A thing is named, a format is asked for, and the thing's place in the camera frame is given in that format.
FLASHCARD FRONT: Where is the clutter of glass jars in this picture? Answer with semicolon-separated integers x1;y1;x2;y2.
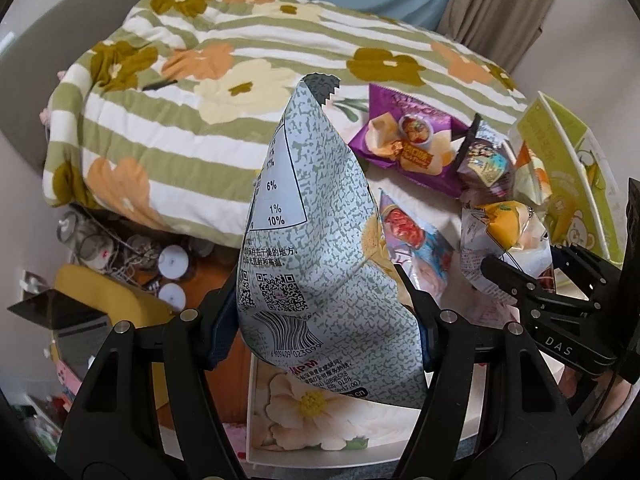
56;207;161;288

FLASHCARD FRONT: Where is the beige curtain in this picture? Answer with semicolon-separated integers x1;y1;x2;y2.
437;0;558;68

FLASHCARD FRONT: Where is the pink red snack packet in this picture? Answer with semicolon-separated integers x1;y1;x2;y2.
377;189;456;311

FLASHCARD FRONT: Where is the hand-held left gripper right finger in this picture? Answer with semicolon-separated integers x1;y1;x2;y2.
394;261;587;480

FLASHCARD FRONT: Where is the orange white snack packet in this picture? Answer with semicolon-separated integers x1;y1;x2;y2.
510;137;553;206

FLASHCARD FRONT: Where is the dark brown snack packet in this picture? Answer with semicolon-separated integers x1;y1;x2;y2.
457;114;516;201

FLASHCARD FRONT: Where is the crinkled clear orange snack packet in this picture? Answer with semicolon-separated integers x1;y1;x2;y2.
460;199;556;306

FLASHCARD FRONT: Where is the purple snack packet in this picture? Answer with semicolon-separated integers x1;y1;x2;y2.
348;82;473;198

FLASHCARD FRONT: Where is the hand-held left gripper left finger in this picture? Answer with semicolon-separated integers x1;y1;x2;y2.
54;272;248;480

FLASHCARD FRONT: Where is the yellow-green cardboard box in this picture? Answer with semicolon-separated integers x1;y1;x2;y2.
510;91;628;271

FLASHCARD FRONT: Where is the black flat panel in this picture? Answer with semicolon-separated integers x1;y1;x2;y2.
6;287;113;342

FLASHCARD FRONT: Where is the white round lid jar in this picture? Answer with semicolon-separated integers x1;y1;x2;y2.
157;282;187;311
157;245;191;281

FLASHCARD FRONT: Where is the yellow stool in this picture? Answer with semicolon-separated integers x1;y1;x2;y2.
52;265;176;411

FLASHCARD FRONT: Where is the cream floral bed sheet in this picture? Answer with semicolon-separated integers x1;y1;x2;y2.
247;85;551;466

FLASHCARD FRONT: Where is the green striped floral quilt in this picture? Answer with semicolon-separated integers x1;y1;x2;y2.
40;0;518;251

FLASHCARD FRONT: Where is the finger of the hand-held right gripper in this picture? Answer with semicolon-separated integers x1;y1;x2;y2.
481;254;602;312
551;244;622;302

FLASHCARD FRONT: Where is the person's right hand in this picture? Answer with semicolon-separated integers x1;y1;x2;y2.
567;371;632;428

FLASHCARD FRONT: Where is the pale green speckled chip bag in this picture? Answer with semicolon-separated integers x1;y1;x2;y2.
235;72;431;407

